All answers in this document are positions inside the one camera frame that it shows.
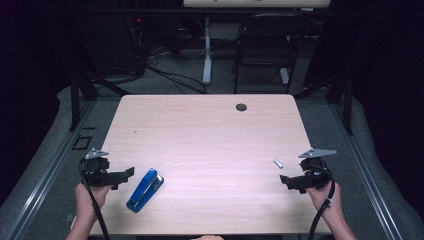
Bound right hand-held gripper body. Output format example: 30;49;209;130
298;148;338;191

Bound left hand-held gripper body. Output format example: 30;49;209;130
80;148;116;188

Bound blue stapler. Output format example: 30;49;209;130
125;167;165;214

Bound person's right hand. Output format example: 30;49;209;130
305;181;343;218

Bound person's left hand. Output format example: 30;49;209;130
75;182;113;218

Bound black tape square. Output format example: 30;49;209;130
71;134;93;151

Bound black metal stand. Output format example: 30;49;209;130
68;68;132;133
293;72;355;136

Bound person's knee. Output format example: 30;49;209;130
190;234;225;240

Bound dark computer tower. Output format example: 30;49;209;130
96;13;148;76

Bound white desk leg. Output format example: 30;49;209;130
202;16;213;86

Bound black chair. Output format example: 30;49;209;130
232;13;312;95

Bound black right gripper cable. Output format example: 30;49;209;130
307;164;336;240

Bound aluminium floor rail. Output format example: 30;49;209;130
329;103;405;240
0;99;98;240

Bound black floor cables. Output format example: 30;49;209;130
143;46;208;95

